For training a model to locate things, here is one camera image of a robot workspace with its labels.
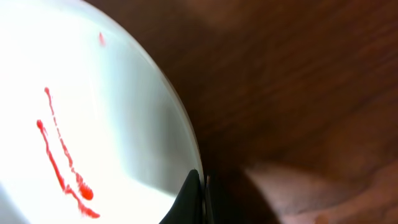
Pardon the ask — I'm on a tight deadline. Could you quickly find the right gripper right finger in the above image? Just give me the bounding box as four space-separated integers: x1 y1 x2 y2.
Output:
205 171 280 224

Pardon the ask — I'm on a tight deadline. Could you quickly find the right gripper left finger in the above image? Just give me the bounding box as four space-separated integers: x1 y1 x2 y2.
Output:
160 169 203 224

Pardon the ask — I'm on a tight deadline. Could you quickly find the mint plate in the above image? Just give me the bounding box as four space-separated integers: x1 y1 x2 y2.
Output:
1 1 202 223

